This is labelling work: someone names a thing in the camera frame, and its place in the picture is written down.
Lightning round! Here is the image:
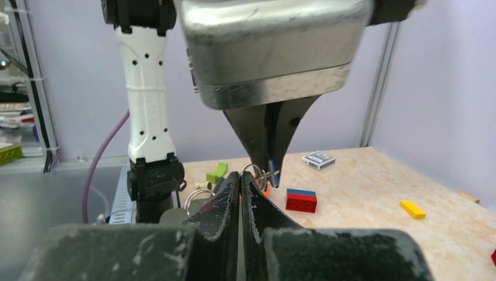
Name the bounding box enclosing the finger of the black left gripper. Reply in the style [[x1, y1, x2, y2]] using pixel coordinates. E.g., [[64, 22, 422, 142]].
[[223, 105, 269, 172], [269, 95, 319, 180]]

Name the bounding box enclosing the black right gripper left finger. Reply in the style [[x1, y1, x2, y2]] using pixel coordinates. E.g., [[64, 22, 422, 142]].
[[20, 172, 239, 280]]

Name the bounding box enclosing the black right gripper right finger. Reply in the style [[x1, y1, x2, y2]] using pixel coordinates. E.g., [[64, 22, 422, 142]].
[[240, 172, 433, 280]]

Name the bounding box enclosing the blue key tag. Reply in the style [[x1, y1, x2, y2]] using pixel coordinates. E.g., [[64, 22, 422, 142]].
[[268, 158, 280, 188]]

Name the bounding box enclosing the large split ring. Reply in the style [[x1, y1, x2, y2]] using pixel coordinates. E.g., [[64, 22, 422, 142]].
[[184, 189, 215, 216]]

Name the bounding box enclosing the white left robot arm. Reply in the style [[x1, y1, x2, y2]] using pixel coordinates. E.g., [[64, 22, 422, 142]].
[[101, 1, 317, 223]]

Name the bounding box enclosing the playing card deck box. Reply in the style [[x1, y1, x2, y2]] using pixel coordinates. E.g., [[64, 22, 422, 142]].
[[301, 150, 336, 171]]

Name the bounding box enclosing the orange arch block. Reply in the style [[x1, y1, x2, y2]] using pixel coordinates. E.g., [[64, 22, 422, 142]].
[[253, 174, 270, 196]]

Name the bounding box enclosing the red blue brick stack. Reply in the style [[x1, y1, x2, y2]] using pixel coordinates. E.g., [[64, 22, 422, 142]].
[[285, 189, 318, 213]]

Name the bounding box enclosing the light green curved block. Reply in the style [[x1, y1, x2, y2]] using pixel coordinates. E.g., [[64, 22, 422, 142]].
[[206, 162, 229, 184]]

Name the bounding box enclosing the small wooden cylinder peg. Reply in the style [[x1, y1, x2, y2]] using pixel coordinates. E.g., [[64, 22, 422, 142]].
[[195, 181, 212, 190]]

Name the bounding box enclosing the yellow brick mid left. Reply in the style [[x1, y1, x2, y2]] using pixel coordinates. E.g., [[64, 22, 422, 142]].
[[399, 200, 426, 220]]

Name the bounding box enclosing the wooden wedge back left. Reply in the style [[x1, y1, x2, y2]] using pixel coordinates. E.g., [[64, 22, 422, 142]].
[[456, 190, 480, 204]]

